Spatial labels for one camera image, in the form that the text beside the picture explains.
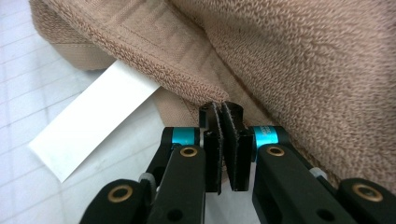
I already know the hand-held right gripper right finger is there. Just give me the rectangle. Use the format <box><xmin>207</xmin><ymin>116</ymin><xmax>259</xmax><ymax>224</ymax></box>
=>
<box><xmin>221</xmin><ymin>101</ymin><xmax>254</xmax><ymax>192</ymax></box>

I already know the white foam mat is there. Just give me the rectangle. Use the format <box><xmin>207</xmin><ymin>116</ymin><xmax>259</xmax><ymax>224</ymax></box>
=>
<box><xmin>0</xmin><ymin>0</ymin><xmax>261</xmax><ymax>224</ymax></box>

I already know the white towel label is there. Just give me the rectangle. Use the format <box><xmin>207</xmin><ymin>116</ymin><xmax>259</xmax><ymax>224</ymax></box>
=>
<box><xmin>28</xmin><ymin>59</ymin><xmax>162</xmax><ymax>184</ymax></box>

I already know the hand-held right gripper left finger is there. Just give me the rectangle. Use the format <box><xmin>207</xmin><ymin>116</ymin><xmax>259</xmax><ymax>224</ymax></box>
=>
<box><xmin>199</xmin><ymin>102</ymin><xmax>224</xmax><ymax>195</ymax></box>

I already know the brown terry towel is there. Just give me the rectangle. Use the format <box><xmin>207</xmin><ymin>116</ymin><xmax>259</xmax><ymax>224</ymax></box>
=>
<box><xmin>29</xmin><ymin>0</ymin><xmax>396</xmax><ymax>195</ymax></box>

